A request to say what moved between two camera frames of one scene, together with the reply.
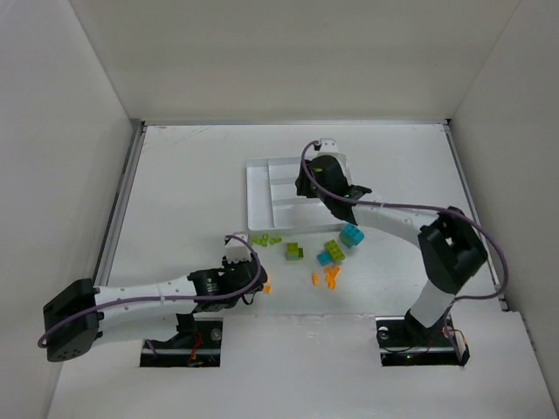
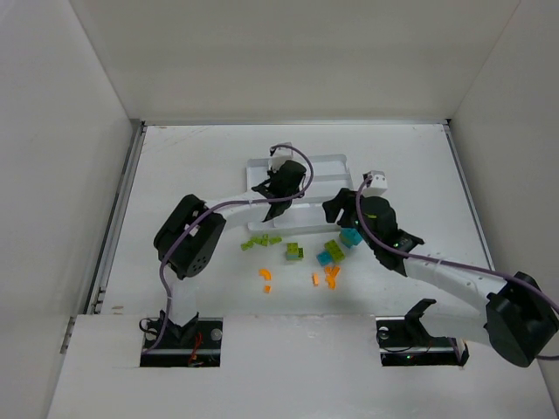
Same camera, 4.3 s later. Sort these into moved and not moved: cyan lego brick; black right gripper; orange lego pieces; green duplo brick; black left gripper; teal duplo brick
Moved: black left gripper; black right gripper
Not moved: orange lego pieces; cyan lego brick; teal duplo brick; green duplo brick
